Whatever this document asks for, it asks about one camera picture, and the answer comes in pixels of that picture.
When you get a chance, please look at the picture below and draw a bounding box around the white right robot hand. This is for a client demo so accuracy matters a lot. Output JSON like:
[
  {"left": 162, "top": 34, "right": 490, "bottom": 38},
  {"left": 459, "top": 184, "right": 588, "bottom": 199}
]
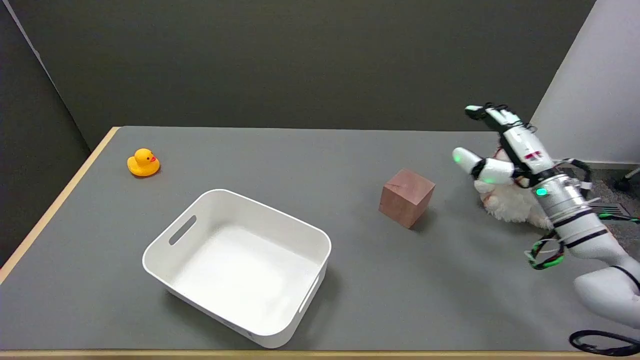
[{"left": 452, "top": 103, "right": 559, "bottom": 189}]

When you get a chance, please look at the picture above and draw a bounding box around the brown wooden cube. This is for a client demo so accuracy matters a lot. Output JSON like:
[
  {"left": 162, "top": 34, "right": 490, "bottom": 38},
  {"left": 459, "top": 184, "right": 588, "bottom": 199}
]
[{"left": 378, "top": 168, "right": 436, "bottom": 230}]

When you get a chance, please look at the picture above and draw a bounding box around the white and red plush toy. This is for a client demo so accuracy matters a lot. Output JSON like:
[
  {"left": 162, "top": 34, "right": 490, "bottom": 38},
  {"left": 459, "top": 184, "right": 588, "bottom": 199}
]
[{"left": 473, "top": 148, "right": 555, "bottom": 230}]

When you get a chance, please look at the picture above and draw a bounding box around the black chair caster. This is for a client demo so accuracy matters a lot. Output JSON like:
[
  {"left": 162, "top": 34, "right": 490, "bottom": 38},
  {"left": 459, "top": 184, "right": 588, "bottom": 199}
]
[{"left": 614, "top": 168, "right": 640, "bottom": 192}]

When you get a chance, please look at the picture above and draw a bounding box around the floor vent grille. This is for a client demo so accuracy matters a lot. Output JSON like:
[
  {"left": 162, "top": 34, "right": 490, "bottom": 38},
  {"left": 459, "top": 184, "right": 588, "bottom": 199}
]
[{"left": 589, "top": 203, "right": 635, "bottom": 221}]

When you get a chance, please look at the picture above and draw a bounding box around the white plastic bin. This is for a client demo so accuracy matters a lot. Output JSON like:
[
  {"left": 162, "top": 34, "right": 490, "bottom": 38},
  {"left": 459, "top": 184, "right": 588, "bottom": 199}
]
[{"left": 142, "top": 188, "right": 332, "bottom": 349}]

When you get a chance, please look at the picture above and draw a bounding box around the yellow rubber duck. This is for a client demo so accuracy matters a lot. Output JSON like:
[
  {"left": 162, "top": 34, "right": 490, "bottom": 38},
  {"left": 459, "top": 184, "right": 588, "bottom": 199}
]
[{"left": 127, "top": 148, "right": 161, "bottom": 177}]

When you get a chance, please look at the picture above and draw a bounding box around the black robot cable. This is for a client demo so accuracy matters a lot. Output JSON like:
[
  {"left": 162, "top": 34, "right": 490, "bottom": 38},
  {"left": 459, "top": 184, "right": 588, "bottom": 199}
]
[{"left": 569, "top": 330, "right": 640, "bottom": 357}]

